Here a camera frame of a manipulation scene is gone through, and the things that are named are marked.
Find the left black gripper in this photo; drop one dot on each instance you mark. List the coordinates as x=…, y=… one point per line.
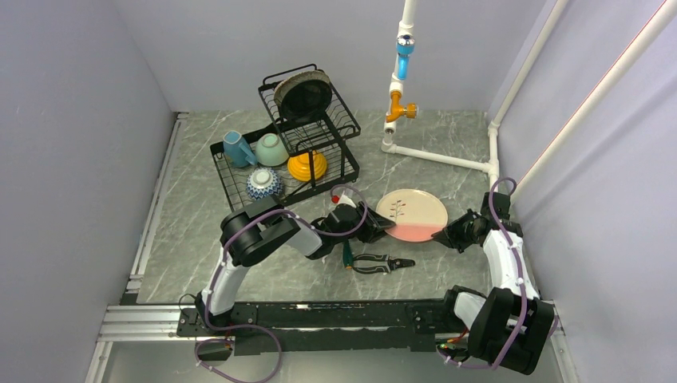
x=375, y=227

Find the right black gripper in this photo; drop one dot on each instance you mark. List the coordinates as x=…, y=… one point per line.
x=449, y=236

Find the pink rimmed ceramic plate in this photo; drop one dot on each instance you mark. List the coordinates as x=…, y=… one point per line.
x=417, y=214

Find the yellow ribbed ceramic bowl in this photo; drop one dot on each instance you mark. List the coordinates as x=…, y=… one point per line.
x=308, y=166

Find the red patterned ceramic bowl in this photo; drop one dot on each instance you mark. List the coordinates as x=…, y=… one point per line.
x=264, y=182

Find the mint green ceramic bowl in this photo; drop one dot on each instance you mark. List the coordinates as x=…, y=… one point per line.
x=270, y=151

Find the black ceramic plate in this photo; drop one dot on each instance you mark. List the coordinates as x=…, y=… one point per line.
x=302, y=100

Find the blue floral ceramic mug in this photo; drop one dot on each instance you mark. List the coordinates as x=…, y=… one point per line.
x=238, y=150

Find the speckled grey ceramic plate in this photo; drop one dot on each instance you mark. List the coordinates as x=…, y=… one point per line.
x=299, y=78

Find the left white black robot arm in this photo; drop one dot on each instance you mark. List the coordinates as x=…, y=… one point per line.
x=254, y=232

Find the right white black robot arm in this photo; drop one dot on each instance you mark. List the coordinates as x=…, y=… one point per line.
x=508, y=327

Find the black grey pliers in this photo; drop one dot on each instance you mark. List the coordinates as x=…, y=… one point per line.
x=379, y=264

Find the orange pipe valve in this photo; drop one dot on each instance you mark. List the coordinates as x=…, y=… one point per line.
x=397, y=109

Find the blue cylinder on pipe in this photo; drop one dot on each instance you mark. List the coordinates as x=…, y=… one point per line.
x=405, y=47

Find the white tall pole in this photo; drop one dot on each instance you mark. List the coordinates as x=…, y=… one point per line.
x=636, y=48

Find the green handled screwdriver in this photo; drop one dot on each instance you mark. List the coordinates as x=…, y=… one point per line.
x=347, y=255

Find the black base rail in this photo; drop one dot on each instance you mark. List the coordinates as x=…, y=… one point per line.
x=265, y=327

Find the black wire dish rack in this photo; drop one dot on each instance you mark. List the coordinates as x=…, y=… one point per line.
x=326, y=134

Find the aluminium side rail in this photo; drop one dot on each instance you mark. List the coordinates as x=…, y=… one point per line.
x=127, y=322

